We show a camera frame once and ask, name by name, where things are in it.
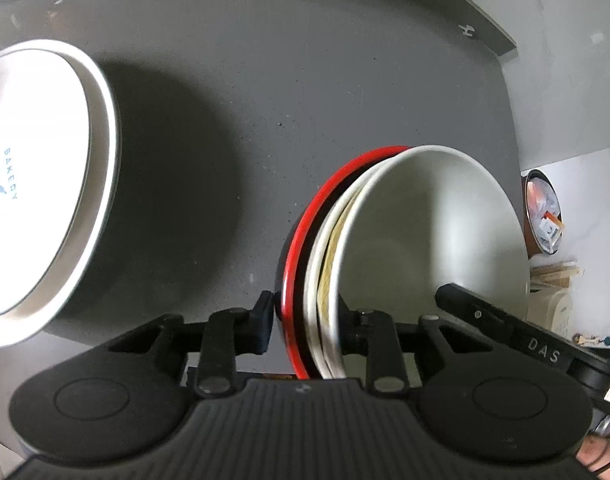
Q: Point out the small white clip on counter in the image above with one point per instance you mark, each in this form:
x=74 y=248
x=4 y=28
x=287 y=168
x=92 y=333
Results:
x=467 y=30

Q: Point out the white plate Bakery print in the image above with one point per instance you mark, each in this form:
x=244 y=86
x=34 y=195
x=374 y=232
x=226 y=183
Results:
x=44 y=147

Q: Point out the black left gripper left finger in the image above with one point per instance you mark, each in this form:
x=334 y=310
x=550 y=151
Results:
x=228 y=334

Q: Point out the white plate Sweet print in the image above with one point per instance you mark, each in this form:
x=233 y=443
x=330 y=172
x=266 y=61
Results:
x=49 y=297

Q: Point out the red rimmed bowl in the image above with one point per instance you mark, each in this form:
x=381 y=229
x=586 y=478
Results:
x=289 y=303

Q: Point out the person's right hand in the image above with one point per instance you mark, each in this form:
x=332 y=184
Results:
x=594 y=453

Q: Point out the round bin with trash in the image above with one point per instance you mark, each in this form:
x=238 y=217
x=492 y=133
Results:
x=542 y=218

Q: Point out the beige patterned bowl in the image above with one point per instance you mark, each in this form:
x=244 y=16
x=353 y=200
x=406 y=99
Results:
x=316 y=309

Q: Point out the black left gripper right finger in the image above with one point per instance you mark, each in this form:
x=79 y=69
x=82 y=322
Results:
x=373 y=335

